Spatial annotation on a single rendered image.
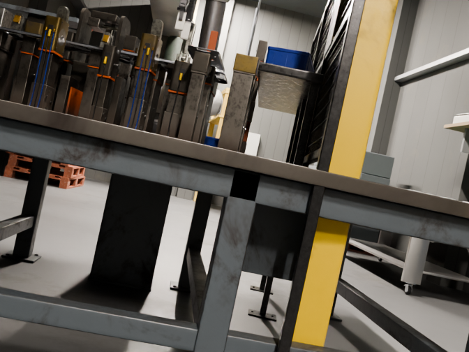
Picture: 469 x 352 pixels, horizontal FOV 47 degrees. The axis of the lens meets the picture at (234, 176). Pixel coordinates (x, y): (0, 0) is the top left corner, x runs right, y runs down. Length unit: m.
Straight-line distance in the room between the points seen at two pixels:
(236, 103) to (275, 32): 9.52
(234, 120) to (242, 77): 0.15
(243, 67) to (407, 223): 0.79
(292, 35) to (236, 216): 10.14
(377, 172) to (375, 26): 5.85
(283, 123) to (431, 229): 9.69
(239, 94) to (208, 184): 0.59
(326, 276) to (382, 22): 0.72
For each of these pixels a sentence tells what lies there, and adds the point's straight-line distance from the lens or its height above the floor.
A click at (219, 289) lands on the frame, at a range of 1.44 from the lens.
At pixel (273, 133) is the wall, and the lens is 11.11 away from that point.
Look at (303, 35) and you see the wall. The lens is 11.52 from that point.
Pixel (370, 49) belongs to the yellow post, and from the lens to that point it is 1.60.
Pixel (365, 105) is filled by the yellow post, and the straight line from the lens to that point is 1.57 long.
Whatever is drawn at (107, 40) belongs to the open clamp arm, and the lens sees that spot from 2.33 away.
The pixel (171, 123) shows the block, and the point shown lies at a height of 0.77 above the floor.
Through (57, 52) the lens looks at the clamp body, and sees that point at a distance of 2.04.
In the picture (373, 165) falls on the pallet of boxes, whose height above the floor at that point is 1.17.
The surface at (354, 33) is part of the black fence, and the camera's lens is 1.47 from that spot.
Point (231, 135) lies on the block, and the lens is 1.90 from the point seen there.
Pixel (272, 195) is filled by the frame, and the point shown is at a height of 0.61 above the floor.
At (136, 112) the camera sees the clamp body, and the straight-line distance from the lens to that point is 1.87.
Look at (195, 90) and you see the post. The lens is 1.69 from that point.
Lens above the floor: 0.64
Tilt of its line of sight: level
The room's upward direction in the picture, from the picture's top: 12 degrees clockwise
